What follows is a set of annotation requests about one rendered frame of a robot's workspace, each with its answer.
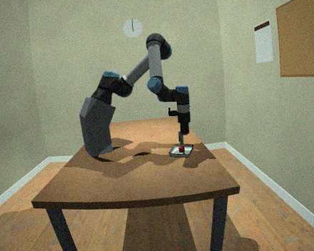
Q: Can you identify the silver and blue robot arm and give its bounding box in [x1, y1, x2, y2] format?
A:
[91, 34, 190, 106]

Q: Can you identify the red block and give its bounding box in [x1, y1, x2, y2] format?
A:
[178, 146, 185, 152]

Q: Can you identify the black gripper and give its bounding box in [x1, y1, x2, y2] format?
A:
[168, 104, 191, 145]

